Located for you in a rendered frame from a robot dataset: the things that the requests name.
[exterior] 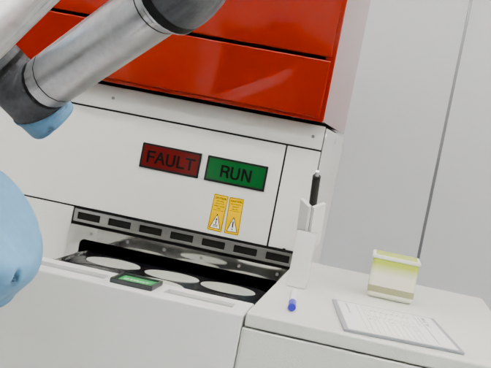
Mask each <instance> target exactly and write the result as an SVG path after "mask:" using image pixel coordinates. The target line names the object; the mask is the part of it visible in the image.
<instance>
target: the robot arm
mask: <svg viewBox="0 0 491 368"><path fill-rule="evenodd" d="M59 1H60V0H0V107H1V108H2V109H3V110H4V111H5V112H6V113H7V114H8V115H9V116H10V117H11V118H12V119H13V121H14V123H15V124H16V125H18V126H20V127H21V128H23V129H24V130H25V131H26V132H27V133H28V134H29V135H31V136H32V137H33V138H35V139H44V138H45V137H47V136H49V135H50V134H52V133H53V132H54V131H55V130H56V129H57V128H58V127H59V126H60V125H62V124H63V123H64V121H65V120H66V119H67V118H68V117H69V116H70V115H71V113H72V111H73V104H72V103H71V100H73V99H74V98H75V97H77V96H79V95H80V94H81V93H83V92H85V91H87V90H88V89H89V88H91V87H92V86H94V85H95V84H97V83H98V82H100V81H101V80H103V79H104V78H106V77H108V76H109V75H111V74H112V73H113V72H115V71H117V70H118V69H120V68H121V67H123V66H125V65H126V64H128V63H129V62H130V61H132V60H134V59H135V58H136V57H138V56H140V55H142V54H143V53H144V52H146V51H147V50H149V49H151V48H152V47H153V46H155V45H157V44H158V43H160V42H161V41H163V40H164V39H166V38H167V37H169V36H170V35H172V34H176V35H185V34H189V33H191V32H192V31H194V30H195V29H197V28H199V27H200V26H202V25H203V24H205V23H206V22H208V21H209V19H211V18H212V17H213V16H214V15H215V14H216V13H217V12H218V10H219V9H220V8H221V6H222V5H223V4H224V2H225V1H226V0H109V1H107V2H106V3H105V4H103V5H102V6H101V7H100V8H98V9H97V10H96V11H94V12H93V13H91V14H90V15H89V16H88V17H86V18H85V19H84V20H82V21H81V22H79V23H78V24H77V25H76V26H74V27H73V28H71V29H70V30H69V31H68V32H66V33H65V34H64V35H63V36H61V37H60V38H58V39H57V40H56V41H55V42H53V43H52V44H51V45H49V46H48V47H46V48H45V49H44V50H43V51H41V52H40V53H39V54H37V55H36V56H34V57H33V58H32V59H30V58H29V57H28V56H27V55H26V54H25V53H24V52H23V51H22V50H21V49H20V48H19V47H18V46H17V45H16V43H17V42H18V41H19V40H20V39H21V38H22V37H23V36H24V35H25V34H26V33H27V32H28V31H29V30H30V29H31V28H32V27H33V26H34V25H35V24H36V23H38V22H39V21H40V20H41V19H42V18H43V17H44V16H45V15H46V14H47V13H48V12H49V11H50V10H51V9H52V8H53V7H54V6H55V5H56V4H57V3H58V2H59ZM42 254H43V244H42V235H41V232H40V230H39V223H38V220H37V217H36V215H35V213H34V211H33V209H32V207H31V205H30V204H29V202H28V200H27V198H26V197H25V195H24V194H23V192H22V191H21V190H20V189H19V187H18V186H17V185H16V184H15V183H14V182H13V181H12V180H11V179H10V178H9V177H8V176H7V175H6V174H5V173H3V172H2V171H1V170H0V307H3V306H4V305H6V304H8V303H9V302H10V301H11V300H12V299H13V298H14V296H15V295H16V293H17V292H19V291H20V290H21V289H22V288H24V287H25V286H26V285H28V284H29V283H30V282H31V281H32V280H33V279H34V277H35V276H36V274H37V273H38V271H39V268H40V265H41V263H42Z"/></svg>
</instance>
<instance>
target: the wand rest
mask: <svg viewBox="0 0 491 368"><path fill-rule="evenodd" d="M311 207H312V210H311ZM325 208H326V204H325V203H324V202H322V203H320V204H317V205H314V206H311V205H310V204H309V203H308V202H307V201H306V200H305V199H304V198H303V199H301V200H300V210H299V215H298V222H297V232H296V238H295V239H296V240H295V244H294V250H293V254H292V261H291V265H290V269H289V276H288V280H287V284H286V285H289V286H292V287H296V288H302V289H306V288H307V284H308V277H309V273H310V269H311V262H312V258H313V252H314V248H316V246H317V245H319V244H320V241H321V232H322V227H323V222H324V213H325ZM310 218H311V220H310ZM309 223H310V225H309ZM308 228H309V230H308Z"/></svg>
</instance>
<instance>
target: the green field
mask: <svg viewBox="0 0 491 368"><path fill-rule="evenodd" d="M265 171H266V169H265V168H261V167H257V166H250V165H246V164H239V163H235V162H231V161H225V160H221V159H217V158H210V160H209V164H208V171H207V175H206V178H209V179H212V180H219V181H223V182H227V183H234V184H238V185H244V186H248V187H252V188H258V189H262V186H263V182H264V175H265Z"/></svg>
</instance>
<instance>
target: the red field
mask: <svg viewBox="0 0 491 368"><path fill-rule="evenodd" d="M198 163H199V155H195V154H191V153H184V152H180V151H176V150H170V149H166V148H162V147H155V146H151V145H145V147H144V151H143V156H142V163H141V165H144V166H151V167H155V168H159V169H165V170H169V171H173V172H180V173H184V174H188V175H194V176H196V174H197V167H198Z"/></svg>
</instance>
